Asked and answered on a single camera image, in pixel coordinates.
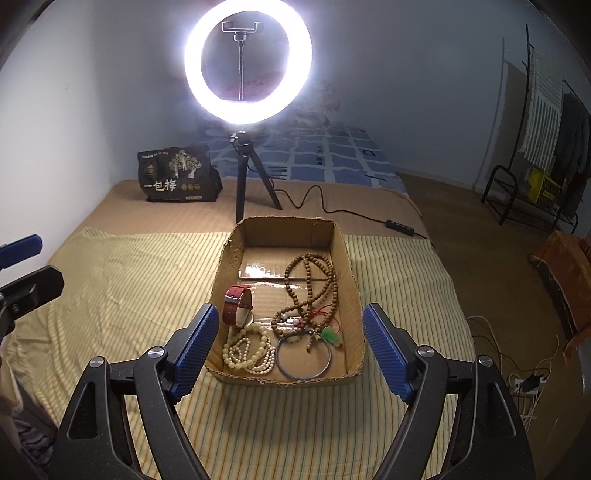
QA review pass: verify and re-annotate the cream bead bracelet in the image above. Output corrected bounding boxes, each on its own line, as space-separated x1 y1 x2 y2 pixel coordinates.
223 323 277 376

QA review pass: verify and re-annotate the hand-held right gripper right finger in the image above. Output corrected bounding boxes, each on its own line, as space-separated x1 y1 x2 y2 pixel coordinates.
362 302 539 480

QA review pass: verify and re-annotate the striped hanging towel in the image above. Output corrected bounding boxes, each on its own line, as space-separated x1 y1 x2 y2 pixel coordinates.
519 46 565 163

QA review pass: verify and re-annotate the brown bed mattress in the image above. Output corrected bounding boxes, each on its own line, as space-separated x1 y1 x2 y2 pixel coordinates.
9 178 477 480

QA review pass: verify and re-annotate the dark hanging garment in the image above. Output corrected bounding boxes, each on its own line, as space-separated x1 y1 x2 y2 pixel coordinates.
551 91 591 223

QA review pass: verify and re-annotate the orange cloth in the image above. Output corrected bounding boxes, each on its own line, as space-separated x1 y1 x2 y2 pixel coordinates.
530 230 591 357

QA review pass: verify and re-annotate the blue checked quilt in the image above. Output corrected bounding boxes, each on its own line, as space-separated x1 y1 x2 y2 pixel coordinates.
203 124 403 190

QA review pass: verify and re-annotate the yellow box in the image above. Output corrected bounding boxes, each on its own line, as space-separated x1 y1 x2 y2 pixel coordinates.
526 168 562 204

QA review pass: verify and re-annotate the cardboard box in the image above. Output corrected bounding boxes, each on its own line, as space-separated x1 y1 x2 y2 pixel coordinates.
204 217 367 387

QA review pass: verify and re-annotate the small mixed bead bracelet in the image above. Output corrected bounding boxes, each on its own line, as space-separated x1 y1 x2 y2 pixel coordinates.
271 310 320 357

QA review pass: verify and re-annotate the silver metal bangle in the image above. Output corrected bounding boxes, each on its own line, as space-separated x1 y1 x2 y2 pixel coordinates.
276 335 332 381

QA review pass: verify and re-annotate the black power cable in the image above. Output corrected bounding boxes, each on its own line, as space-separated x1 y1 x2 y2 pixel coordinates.
272 185 430 241

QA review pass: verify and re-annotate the mottled brown cloth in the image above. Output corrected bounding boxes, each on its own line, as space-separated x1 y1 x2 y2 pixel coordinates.
294 80 345 128

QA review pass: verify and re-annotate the long brown bead necklace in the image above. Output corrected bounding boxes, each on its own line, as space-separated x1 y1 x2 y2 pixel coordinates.
272 251 341 343

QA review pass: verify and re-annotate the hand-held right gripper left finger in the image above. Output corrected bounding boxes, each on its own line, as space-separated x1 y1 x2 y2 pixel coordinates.
46 303 221 480

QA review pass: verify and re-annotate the black tripod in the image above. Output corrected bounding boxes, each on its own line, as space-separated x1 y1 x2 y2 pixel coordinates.
228 129 284 225

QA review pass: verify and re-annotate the yellow striped blanket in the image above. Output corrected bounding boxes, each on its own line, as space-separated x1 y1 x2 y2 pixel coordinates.
9 226 477 480

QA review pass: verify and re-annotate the black printed snack bag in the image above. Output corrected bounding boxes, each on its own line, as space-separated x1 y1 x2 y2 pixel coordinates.
137 144 223 204

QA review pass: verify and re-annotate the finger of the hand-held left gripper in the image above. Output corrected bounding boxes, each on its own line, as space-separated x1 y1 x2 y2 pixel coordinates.
0 234 44 271
0 265 65 341

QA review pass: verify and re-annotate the white power strip with cables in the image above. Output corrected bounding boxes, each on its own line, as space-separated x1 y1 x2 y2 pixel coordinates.
466 316 574 422

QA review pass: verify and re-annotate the black metal clothes rack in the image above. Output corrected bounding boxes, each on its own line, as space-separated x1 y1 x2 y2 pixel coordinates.
480 23 591 234

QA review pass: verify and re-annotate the red strap wristwatch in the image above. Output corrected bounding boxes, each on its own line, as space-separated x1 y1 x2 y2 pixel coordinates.
224 284 256 328

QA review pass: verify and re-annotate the white ring light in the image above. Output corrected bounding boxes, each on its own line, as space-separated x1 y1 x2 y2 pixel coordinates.
183 0 315 127

